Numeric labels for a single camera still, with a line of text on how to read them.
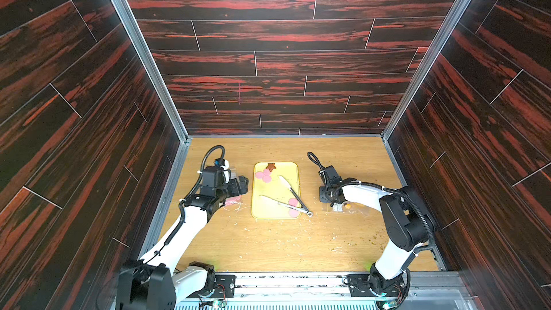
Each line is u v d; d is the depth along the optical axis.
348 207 0.93
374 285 0.65
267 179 1.04
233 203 0.93
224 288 0.72
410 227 0.48
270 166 1.05
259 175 1.05
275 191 0.99
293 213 0.91
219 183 0.66
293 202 0.95
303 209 0.91
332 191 0.71
